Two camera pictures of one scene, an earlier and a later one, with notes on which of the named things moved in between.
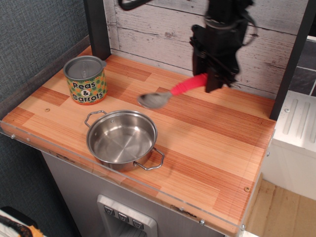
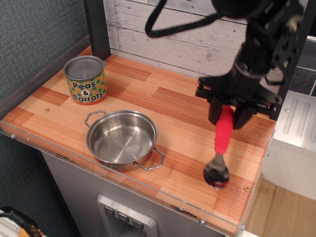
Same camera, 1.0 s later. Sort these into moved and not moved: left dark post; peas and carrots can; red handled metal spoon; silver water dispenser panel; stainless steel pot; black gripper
Moved: black gripper; red handled metal spoon
Not moved: peas and carrots can; silver water dispenser panel; stainless steel pot; left dark post
